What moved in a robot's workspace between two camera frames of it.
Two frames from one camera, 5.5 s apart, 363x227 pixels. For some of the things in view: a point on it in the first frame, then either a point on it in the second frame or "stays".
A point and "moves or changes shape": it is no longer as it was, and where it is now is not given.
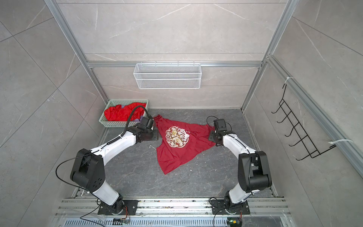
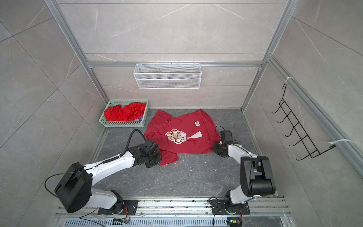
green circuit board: [234, 222] stays
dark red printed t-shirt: [178, 143] moves or changes shape
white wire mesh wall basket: [167, 76] stays
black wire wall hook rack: [298, 129] stays
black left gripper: [156, 132] to [159, 160]
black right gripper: [211, 135] to [215, 148]
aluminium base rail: [264, 212] stays
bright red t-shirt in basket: [119, 113] stays
